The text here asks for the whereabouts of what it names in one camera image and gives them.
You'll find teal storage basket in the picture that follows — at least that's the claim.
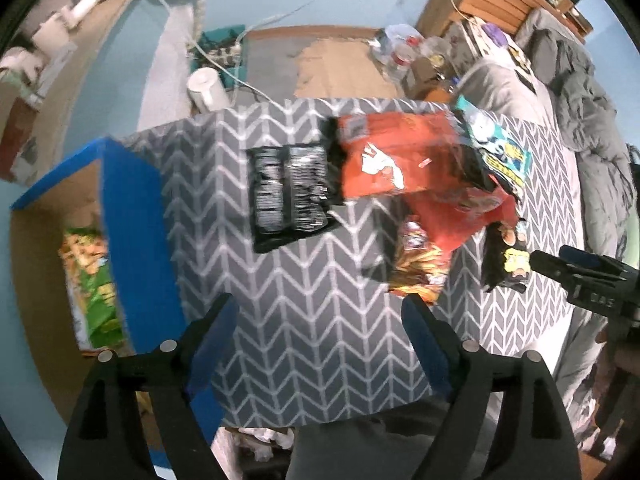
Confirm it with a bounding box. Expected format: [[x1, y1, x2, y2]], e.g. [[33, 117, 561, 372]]
[[190, 25, 248, 89]]

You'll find black yellow noodle snack bag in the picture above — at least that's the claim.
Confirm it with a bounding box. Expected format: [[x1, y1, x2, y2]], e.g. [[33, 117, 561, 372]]
[[482, 218, 532, 294]]

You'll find teal cartoon snack bag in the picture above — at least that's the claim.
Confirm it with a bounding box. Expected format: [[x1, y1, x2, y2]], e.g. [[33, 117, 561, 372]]
[[452, 94, 533, 200]]

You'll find red yellow chips bag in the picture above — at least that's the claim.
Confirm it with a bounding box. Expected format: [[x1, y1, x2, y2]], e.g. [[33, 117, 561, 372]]
[[387, 214, 451, 306]]

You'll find clear plastic bag pile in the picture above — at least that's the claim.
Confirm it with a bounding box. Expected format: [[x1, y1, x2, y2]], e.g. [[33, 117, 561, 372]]
[[369, 24, 438, 84]]

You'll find white cup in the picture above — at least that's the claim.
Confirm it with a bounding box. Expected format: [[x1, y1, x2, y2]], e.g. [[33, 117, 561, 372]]
[[186, 67, 230, 114]]

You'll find orange snack bag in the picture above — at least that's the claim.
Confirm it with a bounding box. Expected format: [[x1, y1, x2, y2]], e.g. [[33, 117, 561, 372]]
[[323, 110, 498, 200]]

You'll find white power cable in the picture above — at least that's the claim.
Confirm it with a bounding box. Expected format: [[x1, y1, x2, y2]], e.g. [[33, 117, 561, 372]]
[[114, 0, 331, 111]]

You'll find red snack bag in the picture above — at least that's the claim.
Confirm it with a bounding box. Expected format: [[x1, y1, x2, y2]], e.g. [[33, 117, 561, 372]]
[[404, 185, 518, 254]]

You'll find grey chevron fabric ottoman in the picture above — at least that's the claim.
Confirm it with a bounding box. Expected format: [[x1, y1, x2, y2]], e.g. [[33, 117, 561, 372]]
[[123, 99, 584, 427]]

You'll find grey blanket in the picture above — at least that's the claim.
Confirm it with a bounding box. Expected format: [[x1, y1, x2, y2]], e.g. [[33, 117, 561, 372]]
[[439, 10, 638, 427]]

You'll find blue cardboard box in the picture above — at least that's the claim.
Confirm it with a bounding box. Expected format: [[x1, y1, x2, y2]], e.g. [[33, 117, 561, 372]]
[[11, 138, 222, 468]]

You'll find green snack bag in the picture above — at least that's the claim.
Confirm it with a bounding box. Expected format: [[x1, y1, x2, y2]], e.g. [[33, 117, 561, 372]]
[[58, 228, 125, 354]]

